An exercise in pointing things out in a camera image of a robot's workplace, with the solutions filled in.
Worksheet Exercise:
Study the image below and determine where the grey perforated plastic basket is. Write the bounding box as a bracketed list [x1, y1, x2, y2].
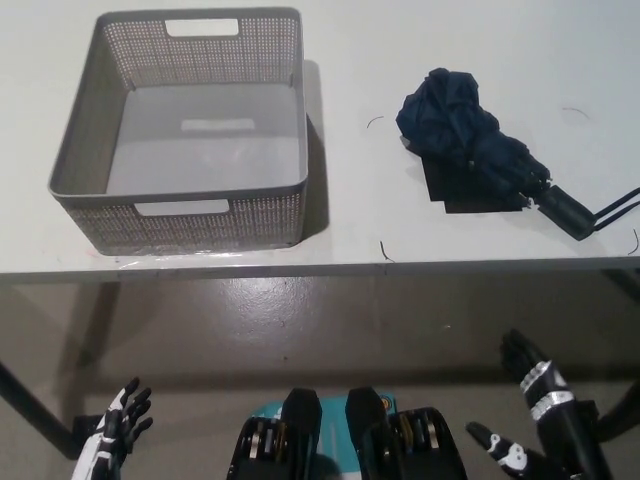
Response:
[47, 6, 308, 257]

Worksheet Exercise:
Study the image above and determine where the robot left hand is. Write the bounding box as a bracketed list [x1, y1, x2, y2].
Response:
[72, 376, 154, 480]

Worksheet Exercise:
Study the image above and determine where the dark metal table leg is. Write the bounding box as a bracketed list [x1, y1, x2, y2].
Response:
[598, 373, 640, 444]
[0, 358, 84, 460]

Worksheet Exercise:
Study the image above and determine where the black tape patch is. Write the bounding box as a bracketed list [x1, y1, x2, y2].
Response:
[402, 134, 532, 217]

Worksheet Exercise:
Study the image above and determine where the navy umbrella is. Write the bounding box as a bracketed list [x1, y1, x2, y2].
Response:
[395, 67, 640, 242]

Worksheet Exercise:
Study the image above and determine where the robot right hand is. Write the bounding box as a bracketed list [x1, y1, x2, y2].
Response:
[466, 328, 614, 480]

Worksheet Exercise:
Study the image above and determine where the black teal robot torso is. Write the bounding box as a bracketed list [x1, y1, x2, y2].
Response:
[227, 386, 469, 480]

